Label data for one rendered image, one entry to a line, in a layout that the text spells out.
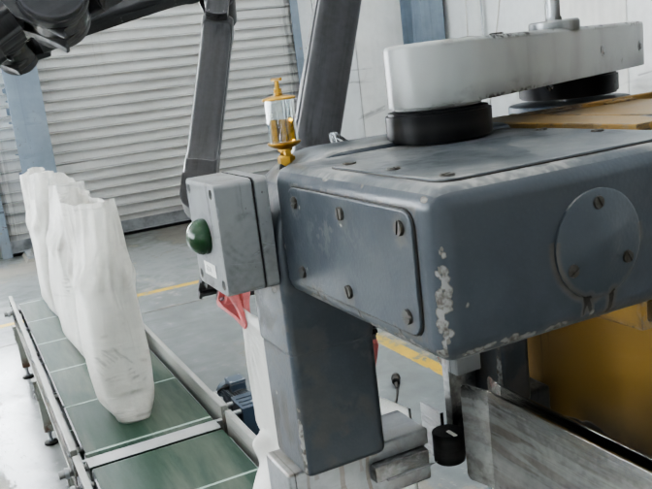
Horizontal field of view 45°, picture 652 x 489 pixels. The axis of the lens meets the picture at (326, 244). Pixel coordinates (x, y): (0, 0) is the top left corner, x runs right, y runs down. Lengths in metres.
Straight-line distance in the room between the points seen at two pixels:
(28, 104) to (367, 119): 3.76
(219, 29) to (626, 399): 0.99
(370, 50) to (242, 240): 8.73
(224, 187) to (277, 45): 8.16
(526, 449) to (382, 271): 0.26
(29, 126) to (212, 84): 6.33
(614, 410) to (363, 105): 8.55
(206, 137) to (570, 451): 0.92
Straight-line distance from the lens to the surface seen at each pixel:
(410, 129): 0.65
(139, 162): 8.28
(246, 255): 0.62
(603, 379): 0.81
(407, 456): 0.76
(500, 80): 0.70
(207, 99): 1.42
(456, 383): 0.80
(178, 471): 2.30
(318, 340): 0.66
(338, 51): 0.98
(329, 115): 0.95
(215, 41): 1.48
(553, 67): 0.80
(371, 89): 9.31
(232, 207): 0.61
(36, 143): 7.73
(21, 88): 7.71
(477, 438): 0.75
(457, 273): 0.45
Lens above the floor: 1.41
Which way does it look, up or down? 12 degrees down
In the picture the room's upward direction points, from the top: 7 degrees counter-clockwise
